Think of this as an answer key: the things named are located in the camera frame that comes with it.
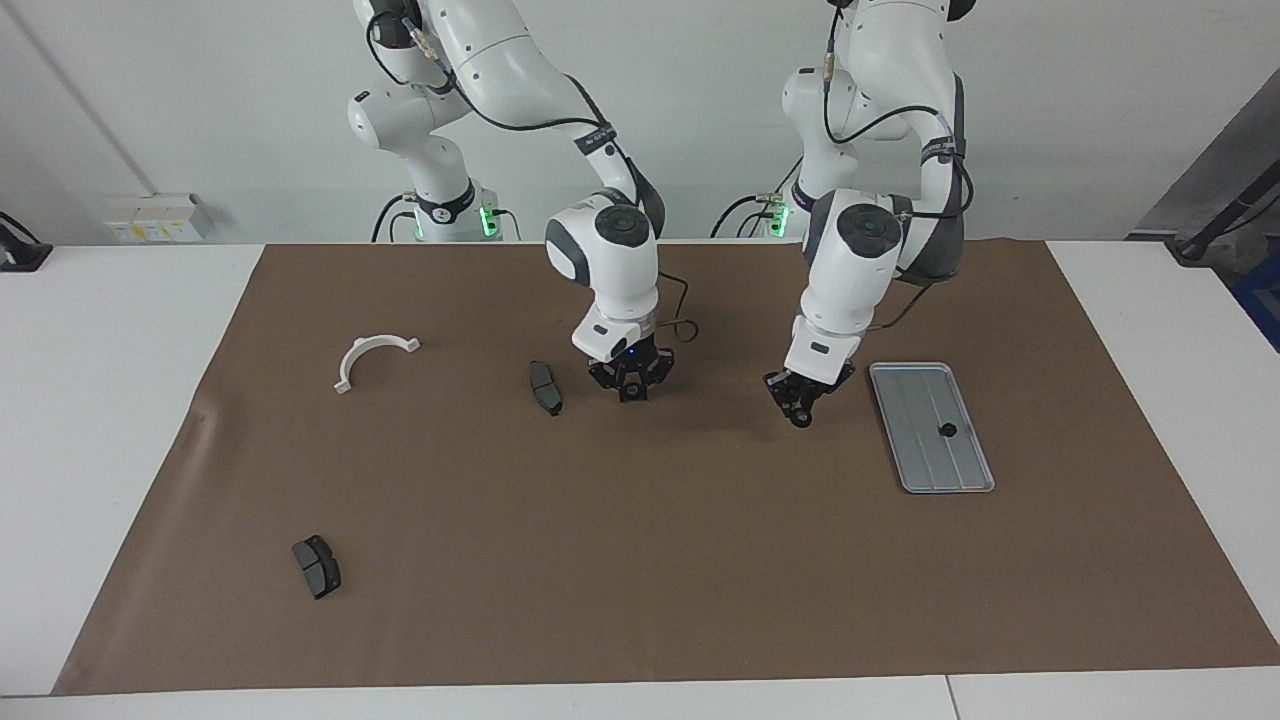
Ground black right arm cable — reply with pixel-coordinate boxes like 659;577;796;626
365;10;701;346

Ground white wall socket box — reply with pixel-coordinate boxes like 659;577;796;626
104;194;213;244

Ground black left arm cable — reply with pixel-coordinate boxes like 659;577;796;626
822;10;976;333

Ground black left arm base cables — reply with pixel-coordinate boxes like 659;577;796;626
710;150;801;241

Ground black arm base cables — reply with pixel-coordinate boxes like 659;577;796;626
373;193;521;243
710;150;801;241

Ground silver metal tray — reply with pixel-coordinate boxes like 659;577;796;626
868;362;997;495

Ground black right arm base cables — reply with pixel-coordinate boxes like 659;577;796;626
373;193;521;243

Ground dark grey brake pad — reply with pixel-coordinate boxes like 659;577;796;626
291;534;343;601
527;360;565;418

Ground black clamp base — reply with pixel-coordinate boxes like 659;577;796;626
0;211;54;273

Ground grey metal partition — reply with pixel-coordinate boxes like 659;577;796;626
1130;65;1280;241

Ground brown table mat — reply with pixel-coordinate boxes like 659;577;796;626
52;238;1280;696

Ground blue crate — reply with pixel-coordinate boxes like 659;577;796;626
1230;250;1280;353

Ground white curved plastic bracket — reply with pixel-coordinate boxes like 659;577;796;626
333;335;422;395

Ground black stand pole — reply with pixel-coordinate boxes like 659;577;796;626
1172;160;1280;264

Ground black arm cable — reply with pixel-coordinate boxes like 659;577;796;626
365;10;701;346
822;10;976;333

